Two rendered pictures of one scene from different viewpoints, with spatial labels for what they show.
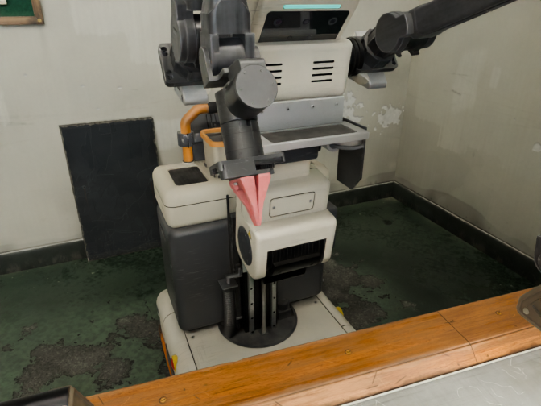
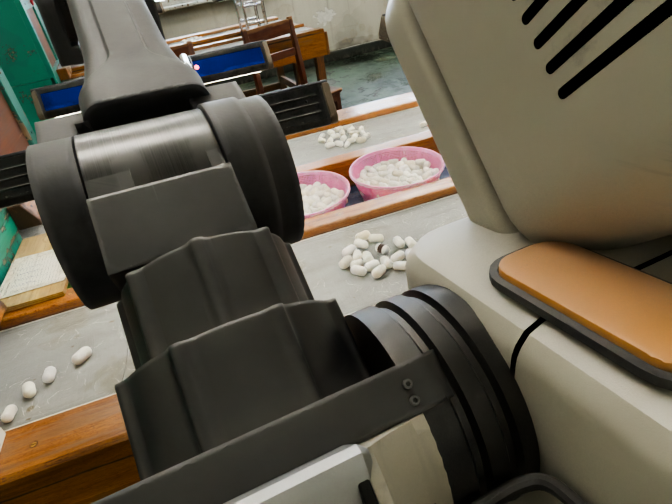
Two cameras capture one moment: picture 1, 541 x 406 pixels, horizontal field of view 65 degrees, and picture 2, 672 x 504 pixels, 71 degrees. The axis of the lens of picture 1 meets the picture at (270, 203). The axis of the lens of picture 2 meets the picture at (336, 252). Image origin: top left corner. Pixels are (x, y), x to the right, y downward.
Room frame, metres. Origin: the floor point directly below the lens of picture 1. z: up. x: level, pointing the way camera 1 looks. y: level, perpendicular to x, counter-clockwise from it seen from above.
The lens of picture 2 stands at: (1.15, -0.19, 1.33)
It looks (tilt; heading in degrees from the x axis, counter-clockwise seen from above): 34 degrees down; 185
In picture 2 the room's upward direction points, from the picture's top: 10 degrees counter-clockwise
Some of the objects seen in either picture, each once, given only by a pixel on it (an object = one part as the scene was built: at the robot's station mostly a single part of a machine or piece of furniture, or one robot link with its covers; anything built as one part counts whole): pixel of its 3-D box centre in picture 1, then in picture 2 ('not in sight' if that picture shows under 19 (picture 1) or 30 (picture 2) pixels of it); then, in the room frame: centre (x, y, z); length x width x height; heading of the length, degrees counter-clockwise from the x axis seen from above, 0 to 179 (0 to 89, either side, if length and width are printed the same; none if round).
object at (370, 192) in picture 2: not in sight; (397, 180); (-0.08, -0.09, 0.72); 0.27 x 0.27 x 0.10
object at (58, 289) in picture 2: not in sight; (41, 264); (0.21, -0.98, 0.77); 0.33 x 0.15 x 0.01; 18
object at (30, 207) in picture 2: not in sight; (35, 194); (-0.09, -1.14, 0.83); 0.30 x 0.06 x 0.07; 18
